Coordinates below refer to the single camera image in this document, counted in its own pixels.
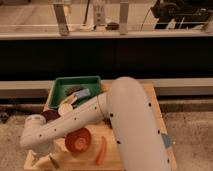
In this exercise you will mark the silver metal fork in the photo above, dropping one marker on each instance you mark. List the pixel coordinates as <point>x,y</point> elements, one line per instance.
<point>55,164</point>

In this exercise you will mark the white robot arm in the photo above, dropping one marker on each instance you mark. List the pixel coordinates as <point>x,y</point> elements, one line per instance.
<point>126,105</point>

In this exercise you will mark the green plastic tray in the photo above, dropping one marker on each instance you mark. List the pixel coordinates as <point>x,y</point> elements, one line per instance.
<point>62,84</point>

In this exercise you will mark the brown item in tray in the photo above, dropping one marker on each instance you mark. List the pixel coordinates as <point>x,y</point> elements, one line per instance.
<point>71,90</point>

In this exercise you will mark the white cylindrical cup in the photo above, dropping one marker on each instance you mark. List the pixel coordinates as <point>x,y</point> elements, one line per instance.
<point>64,108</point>

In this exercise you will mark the dark bowl on shelf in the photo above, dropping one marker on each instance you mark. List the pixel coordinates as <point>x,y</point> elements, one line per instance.
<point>112,26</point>

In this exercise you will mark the red-brown bowl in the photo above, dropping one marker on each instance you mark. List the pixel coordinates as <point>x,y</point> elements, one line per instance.
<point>78,141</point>

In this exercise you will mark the purple bowl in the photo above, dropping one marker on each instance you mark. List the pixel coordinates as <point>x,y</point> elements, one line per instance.
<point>50,115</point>

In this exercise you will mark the orange carrot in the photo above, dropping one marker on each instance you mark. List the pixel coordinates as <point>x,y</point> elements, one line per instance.
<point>102,151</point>

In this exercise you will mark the blue cup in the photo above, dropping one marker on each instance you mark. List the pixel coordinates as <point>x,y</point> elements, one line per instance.
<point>167,140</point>

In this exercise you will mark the black equipment on shelf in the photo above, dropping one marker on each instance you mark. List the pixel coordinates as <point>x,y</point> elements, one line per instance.
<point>185,13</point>

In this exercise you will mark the blue-handled brush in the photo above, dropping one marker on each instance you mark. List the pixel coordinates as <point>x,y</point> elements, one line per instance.
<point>71,99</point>

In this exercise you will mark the middle white bracket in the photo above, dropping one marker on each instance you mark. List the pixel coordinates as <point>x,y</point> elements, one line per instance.
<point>99,12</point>

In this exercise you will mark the right metal bracket post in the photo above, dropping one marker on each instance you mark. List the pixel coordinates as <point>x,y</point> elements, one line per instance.
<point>123,17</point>

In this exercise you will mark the metal bracket post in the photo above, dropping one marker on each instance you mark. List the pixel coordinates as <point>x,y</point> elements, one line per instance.
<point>60,17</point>
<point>123,17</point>

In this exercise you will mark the left metal bracket post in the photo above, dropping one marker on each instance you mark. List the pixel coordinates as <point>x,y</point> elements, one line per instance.
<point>60,17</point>

